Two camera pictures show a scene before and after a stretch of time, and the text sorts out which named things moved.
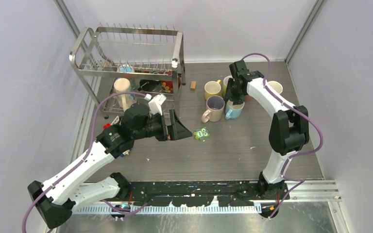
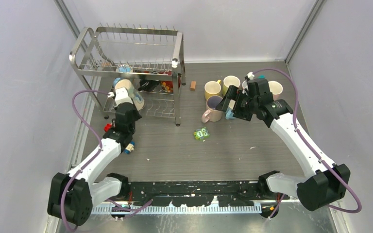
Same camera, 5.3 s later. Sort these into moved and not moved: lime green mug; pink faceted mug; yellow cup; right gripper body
Moved: right gripper body
Not moved: pink faceted mug; yellow cup; lime green mug
